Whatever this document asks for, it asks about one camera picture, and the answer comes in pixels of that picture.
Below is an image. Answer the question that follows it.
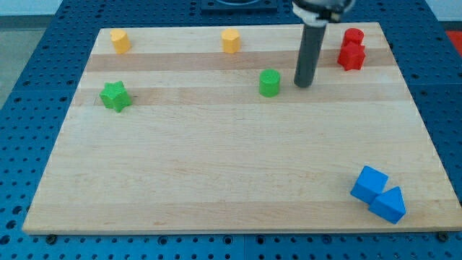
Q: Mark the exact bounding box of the green star block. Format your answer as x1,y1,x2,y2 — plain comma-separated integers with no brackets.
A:
99,81,132,113

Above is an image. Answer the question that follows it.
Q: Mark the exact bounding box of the blue triangle block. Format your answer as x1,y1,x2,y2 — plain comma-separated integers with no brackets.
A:
369,186,406,224

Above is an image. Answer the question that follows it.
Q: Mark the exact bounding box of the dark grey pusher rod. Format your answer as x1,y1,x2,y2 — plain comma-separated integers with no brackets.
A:
294,25,326,88

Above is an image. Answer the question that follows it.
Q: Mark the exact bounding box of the yellow heart block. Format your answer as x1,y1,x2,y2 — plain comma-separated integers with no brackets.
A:
110,29,131,54

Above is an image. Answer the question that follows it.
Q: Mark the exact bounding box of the blue cube block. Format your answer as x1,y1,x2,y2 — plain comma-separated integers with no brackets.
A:
350,165,388,204

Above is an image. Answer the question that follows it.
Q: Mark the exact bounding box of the red star block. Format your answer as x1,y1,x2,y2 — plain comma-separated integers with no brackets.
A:
337,42,366,71

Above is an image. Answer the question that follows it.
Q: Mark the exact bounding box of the red cylinder block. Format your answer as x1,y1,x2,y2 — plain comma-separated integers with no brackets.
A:
341,27,365,47

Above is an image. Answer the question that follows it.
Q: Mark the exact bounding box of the green cylinder block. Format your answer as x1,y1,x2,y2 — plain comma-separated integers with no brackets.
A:
259,69,281,98

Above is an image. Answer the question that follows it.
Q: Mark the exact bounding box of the wooden board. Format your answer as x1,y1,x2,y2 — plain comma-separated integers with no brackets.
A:
22,22,461,235

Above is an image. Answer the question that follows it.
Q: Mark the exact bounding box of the yellow pentagon block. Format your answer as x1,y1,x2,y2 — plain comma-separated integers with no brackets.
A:
221,28,240,53

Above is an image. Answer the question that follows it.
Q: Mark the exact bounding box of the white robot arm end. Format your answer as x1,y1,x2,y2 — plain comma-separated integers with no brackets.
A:
292,0,356,27

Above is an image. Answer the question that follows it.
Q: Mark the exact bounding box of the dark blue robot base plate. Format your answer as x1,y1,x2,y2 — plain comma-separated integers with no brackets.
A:
200,0,278,13

